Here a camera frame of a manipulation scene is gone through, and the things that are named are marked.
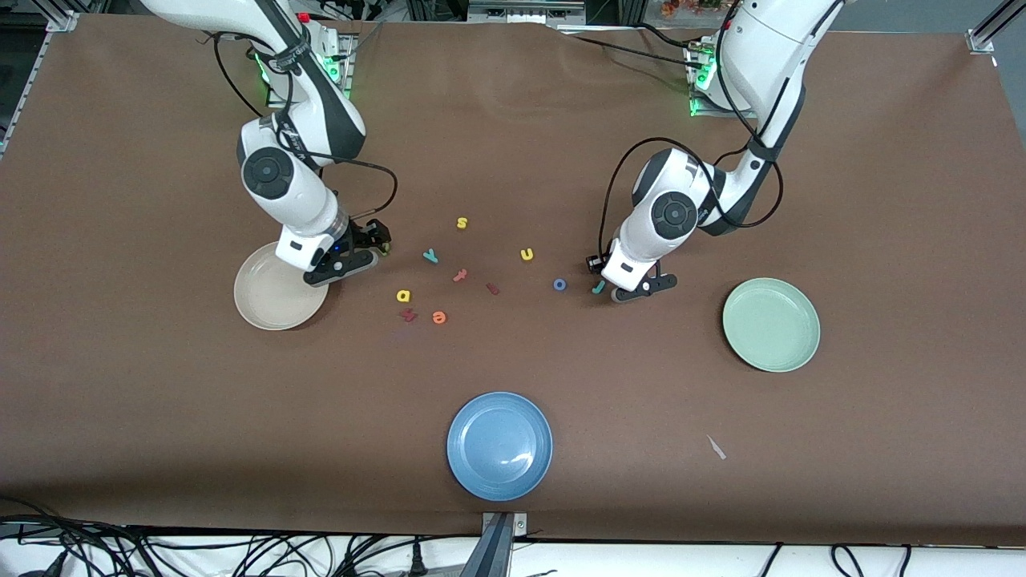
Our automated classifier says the aluminium frame rail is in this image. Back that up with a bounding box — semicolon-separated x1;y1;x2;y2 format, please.
966;0;1026;55
0;10;77;157

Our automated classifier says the black table cable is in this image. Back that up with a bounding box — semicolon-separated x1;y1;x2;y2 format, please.
561;22;706;71

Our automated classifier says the metal camera post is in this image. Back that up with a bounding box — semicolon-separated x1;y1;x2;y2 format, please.
461;511;530;577

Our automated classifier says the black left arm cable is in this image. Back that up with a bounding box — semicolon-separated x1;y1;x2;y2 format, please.
597;0;785;257

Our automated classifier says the blue plate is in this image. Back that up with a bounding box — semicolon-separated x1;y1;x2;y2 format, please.
446;391;554;502

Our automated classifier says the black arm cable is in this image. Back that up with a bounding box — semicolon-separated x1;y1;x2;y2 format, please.
597;0;785;257
210;32;399;233

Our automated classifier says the beige plate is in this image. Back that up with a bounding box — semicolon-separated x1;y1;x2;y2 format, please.
233;243;331;331

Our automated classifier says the green plate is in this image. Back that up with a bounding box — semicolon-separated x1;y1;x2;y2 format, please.
722;277;822;373

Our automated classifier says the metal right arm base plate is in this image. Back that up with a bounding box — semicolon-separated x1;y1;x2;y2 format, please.
267;32;355;109

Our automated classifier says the aluminium crossbar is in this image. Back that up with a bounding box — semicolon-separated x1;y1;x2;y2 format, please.
467;0;588;25

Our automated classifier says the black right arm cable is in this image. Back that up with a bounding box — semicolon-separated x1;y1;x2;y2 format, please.
210;32;399;233

